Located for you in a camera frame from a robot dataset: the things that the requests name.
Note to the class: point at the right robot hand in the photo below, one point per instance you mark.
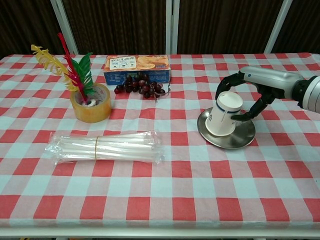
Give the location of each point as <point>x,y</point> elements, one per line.
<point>270,80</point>

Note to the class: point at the white paper cup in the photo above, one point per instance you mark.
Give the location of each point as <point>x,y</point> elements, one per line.
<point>223,117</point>

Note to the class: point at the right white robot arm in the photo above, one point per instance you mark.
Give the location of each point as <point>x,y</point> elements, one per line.
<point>312,93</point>

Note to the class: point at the round metal plate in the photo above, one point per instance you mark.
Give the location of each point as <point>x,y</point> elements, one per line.
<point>237,140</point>

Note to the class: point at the dark brown partition panel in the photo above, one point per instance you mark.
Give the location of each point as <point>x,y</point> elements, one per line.
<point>300,25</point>
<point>220,25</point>
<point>115,25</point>
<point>25,25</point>

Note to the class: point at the dark red grape bunch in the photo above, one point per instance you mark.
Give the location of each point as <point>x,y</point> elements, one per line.
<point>142,87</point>

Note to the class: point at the orange blue biscuit box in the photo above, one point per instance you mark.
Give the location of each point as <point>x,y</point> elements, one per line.
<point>137,65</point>

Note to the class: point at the red white checkered tablecloth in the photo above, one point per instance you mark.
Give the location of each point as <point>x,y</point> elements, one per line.
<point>160,187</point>

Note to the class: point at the bundle of wrapped straws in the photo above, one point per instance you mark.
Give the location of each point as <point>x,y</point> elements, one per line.
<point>117,148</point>

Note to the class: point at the clear packing tape roll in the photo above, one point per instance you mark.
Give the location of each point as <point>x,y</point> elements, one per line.
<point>92,113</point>

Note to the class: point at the yellow rubber band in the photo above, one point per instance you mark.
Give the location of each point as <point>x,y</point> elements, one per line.
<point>96,150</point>

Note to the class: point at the yellow red green feather shuttlecock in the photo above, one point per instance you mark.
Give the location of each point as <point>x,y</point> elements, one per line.
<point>75,75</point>

